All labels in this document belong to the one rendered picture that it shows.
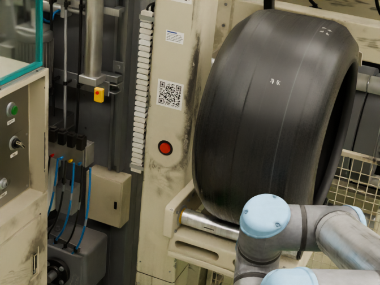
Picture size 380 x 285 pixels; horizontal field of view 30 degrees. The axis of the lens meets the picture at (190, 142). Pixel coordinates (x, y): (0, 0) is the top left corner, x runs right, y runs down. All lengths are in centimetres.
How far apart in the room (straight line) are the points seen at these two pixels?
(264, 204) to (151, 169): 70
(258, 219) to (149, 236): 82
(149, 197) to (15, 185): 38
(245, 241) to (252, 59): 48
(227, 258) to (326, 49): 62
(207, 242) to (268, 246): 57
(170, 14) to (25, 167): 59
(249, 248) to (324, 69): 49
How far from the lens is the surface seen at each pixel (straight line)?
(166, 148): 196
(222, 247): 192
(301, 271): 83
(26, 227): 201
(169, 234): 194
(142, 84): 194
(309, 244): 138
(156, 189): 203
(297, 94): 162
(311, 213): 138
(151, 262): 217
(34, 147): 200
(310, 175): 167
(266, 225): 134
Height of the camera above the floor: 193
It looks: 26 degrees down
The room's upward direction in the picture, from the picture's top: 6 degrees clockwise
